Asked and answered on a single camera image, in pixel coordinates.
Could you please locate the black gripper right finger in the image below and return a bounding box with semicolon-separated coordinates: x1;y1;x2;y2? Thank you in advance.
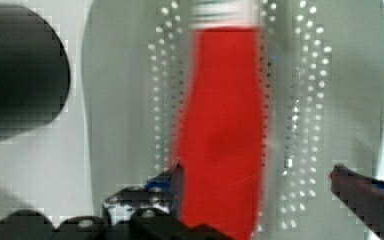
329;164;384;240

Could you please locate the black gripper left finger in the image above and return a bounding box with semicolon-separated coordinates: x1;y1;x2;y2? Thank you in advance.
102;158;185;225

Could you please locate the red ketchup bottle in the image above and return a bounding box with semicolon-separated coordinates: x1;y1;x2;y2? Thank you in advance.
174;0;264;240

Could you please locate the green oval strainer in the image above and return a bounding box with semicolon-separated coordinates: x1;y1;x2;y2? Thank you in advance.
82;0;384;240

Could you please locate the black frying pan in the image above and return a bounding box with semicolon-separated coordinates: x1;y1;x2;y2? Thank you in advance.
0;3;71;143

